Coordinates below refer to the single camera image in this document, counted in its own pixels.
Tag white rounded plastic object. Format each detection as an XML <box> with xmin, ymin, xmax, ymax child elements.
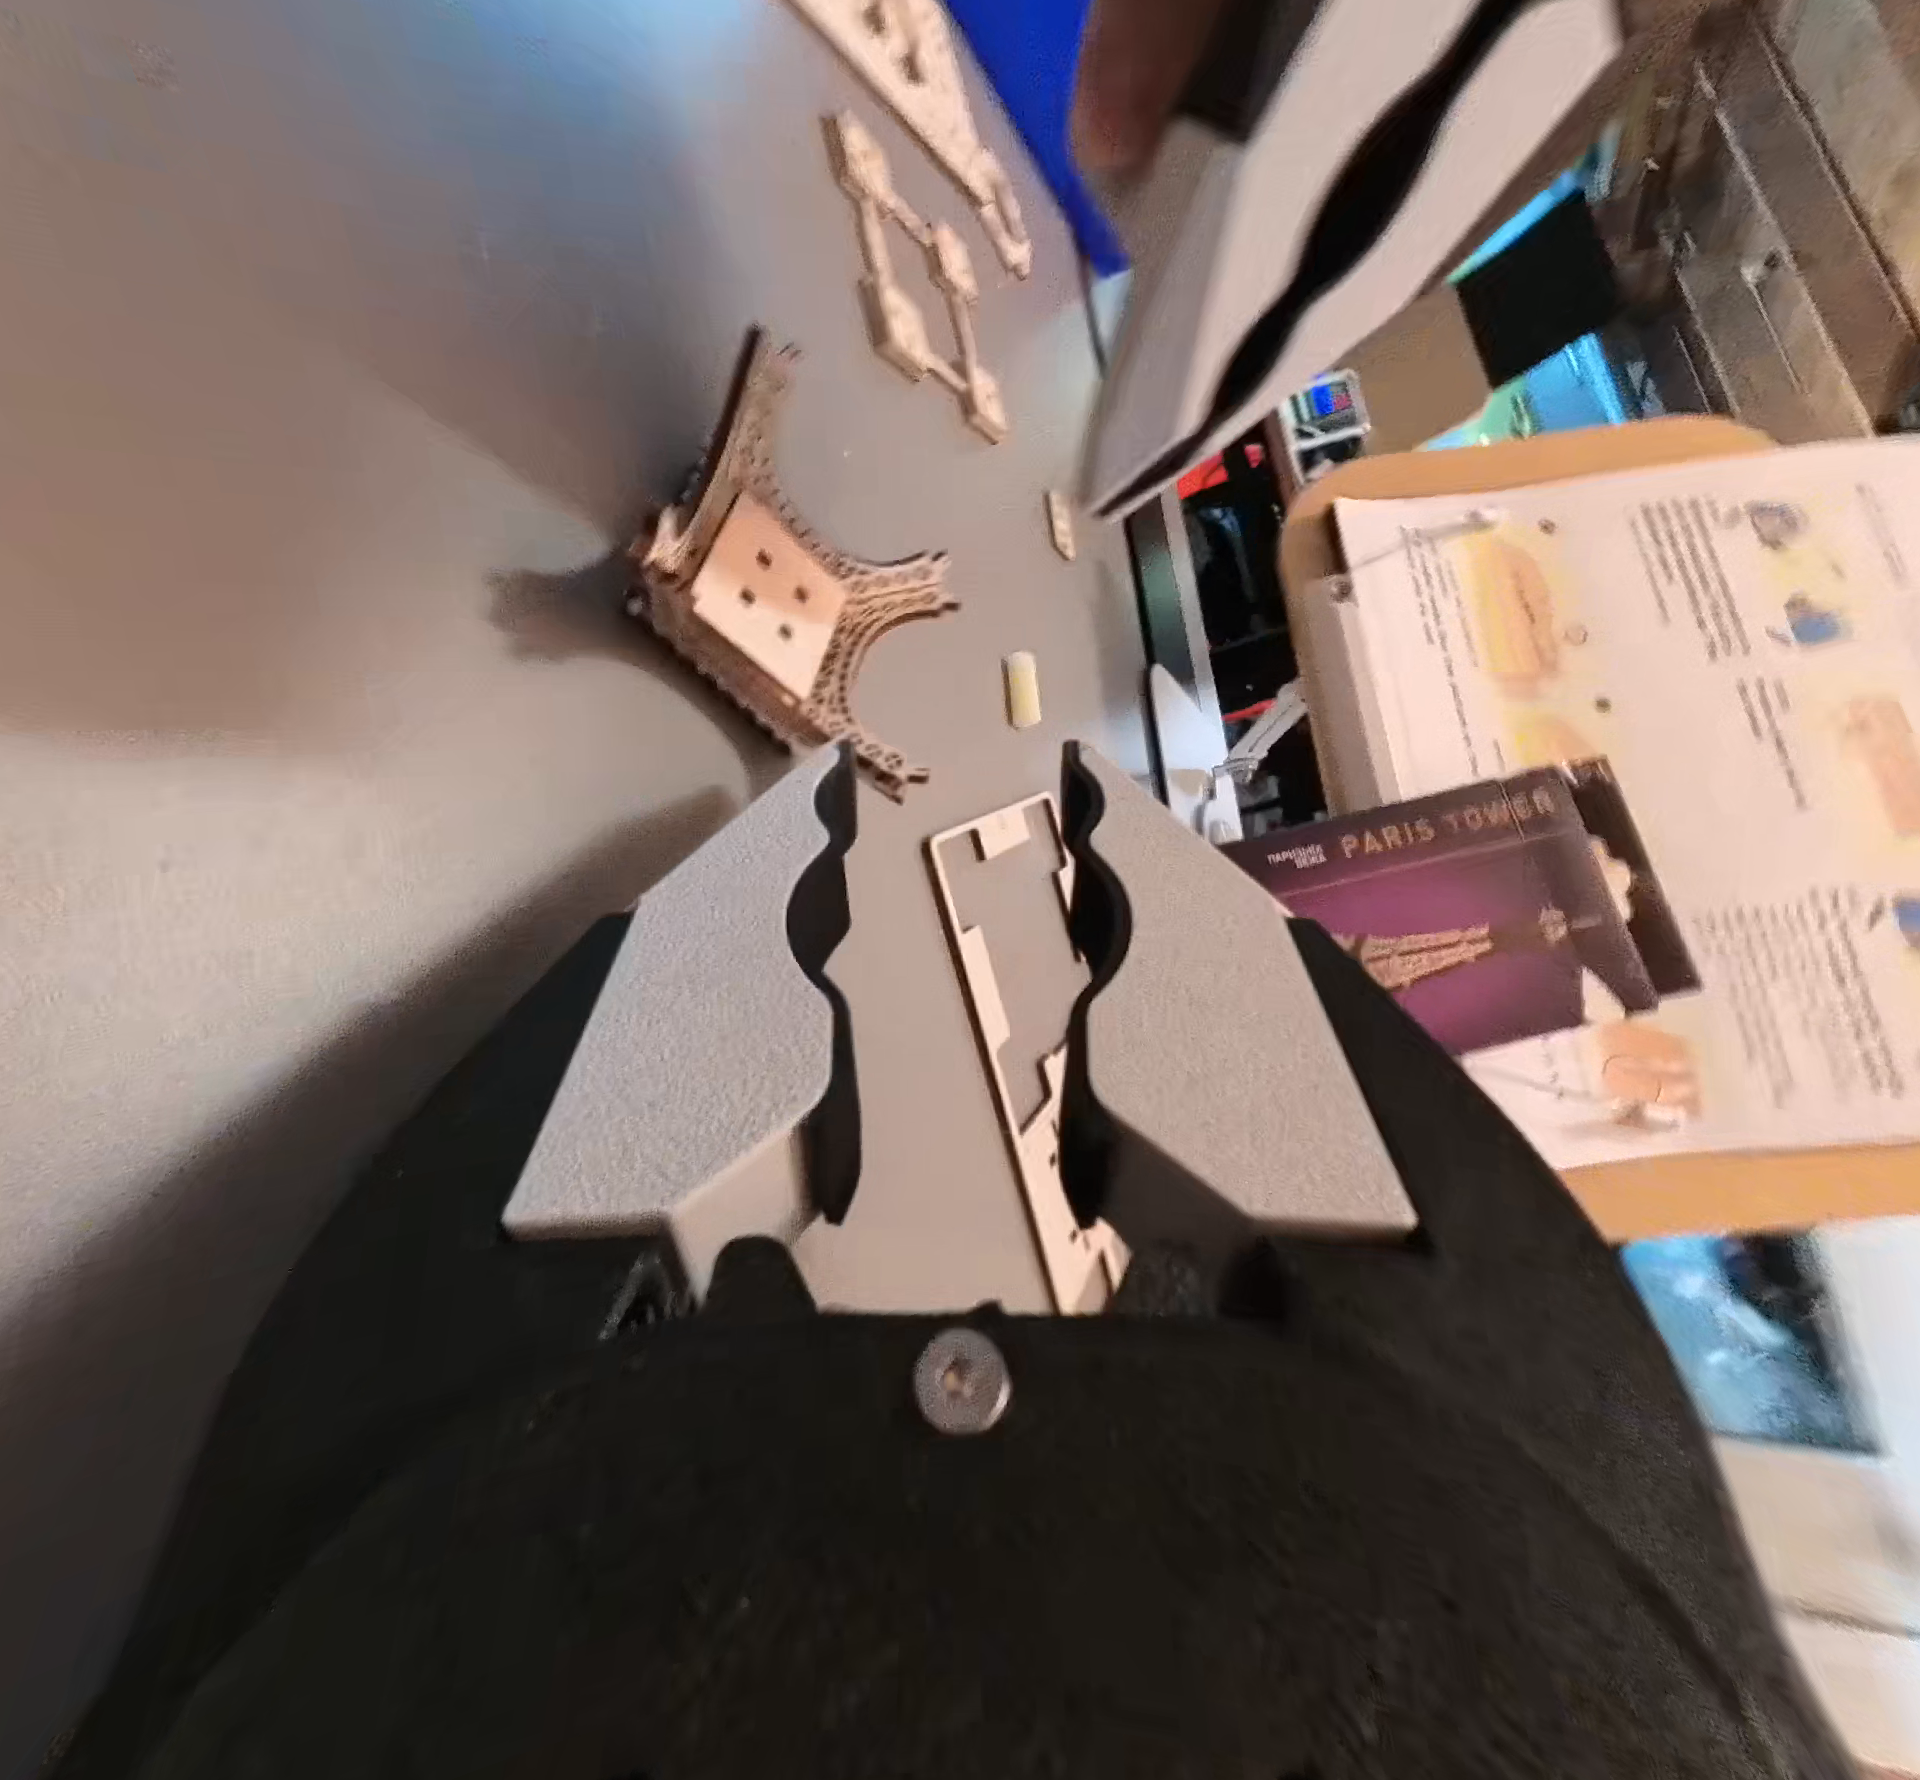
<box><xmin>1147</xmin><ymin>662</ymin><xmax>1307</xmax><ymax>845</ymax></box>

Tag person's left hand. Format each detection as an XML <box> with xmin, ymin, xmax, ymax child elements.
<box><xmin>1073</xmin><ymin>0</ymin><xmax>1208</xmax><ymax>184</ymax></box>

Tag wooden lattice tower base model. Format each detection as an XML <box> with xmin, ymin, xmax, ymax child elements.
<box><xmin>627</xmin><ymin>337</ymin><xmax>963</xmax><ymax>804</ymax></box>

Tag cluttered metal shelf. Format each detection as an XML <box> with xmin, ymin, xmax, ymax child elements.
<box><xmin>1620</xmin><ymin>0</ymin><xmax>1920</xmax><ymax>448</ymax></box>

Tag plywood cutout frame sheet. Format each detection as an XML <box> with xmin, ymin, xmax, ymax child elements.
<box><xmin>921</xmin><ymin>789</ymin><xmax>1130</xmax><ymax>1316</ymax></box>

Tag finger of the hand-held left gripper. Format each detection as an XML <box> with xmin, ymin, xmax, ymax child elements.
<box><xmin>1084</xmin><ymin>0</ymin><xmax>1527</xmax><ymax>514</ymax></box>
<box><xmin>1107</xmin><ymin>0</ymin><xmax>1628</xmax><ymax>517</ymax></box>

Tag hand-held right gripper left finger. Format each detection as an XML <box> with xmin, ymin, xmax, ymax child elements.
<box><xmin>503</xmin><ymin>743</ymin><xmax>867</xmax><ymax>1254</ymax></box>

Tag blue bin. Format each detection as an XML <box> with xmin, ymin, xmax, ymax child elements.
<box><xmin>869</xmin><ymin>0</ymin><xmax>1143</xmax><ymax>279</ymax></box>

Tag dark purple kit box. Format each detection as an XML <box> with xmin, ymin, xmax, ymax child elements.
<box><xmin>1223</xmin><ymin>758</ymin><xmax>1705</xmax><ymax>1062</ymax></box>

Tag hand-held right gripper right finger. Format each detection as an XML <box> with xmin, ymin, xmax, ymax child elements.
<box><xmin>1056</xmin><ymin>743</ymin><xmax>1421</xmax><ymax>1254</ymax></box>

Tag wooden lattice tower part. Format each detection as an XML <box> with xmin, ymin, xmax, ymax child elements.
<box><xmin>706</xmin><ymin>0</ymin><xmax>1037</xmax><ymax>284</ymax></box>

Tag printed instruction sheets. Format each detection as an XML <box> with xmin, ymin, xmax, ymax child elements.
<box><xmin>1328</xmin><ymin>437</ymin><xmax>1920</xmax><ymax>1168</ymax></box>

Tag wooden square four-pad frame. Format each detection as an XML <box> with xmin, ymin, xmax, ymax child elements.
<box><xmin>823</xmin><ymin>114</ymin><xmax>1010</xmax><ymax>445</ymax></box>

